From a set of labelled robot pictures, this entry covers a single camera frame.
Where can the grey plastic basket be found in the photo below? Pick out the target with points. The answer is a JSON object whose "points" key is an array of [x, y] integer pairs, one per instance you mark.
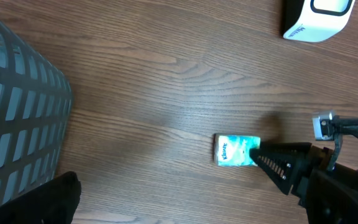
{"points": [[35, 103]]}

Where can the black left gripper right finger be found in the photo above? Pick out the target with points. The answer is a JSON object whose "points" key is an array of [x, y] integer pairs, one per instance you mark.
{"points": [[337, 205]]}

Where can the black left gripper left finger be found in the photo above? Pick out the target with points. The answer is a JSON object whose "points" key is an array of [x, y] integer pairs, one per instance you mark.
{"points": [[53, 202]]}

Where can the teal Kleenex tissue pack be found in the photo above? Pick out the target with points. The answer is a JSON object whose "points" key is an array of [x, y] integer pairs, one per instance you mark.
{"points": [[234, 150]]}

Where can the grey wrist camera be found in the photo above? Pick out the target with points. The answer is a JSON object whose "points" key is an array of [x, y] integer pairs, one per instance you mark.
{"points": [[322, 127]]}

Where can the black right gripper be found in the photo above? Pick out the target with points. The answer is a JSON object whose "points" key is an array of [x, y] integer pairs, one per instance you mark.
{"points": [[303, 170]]}

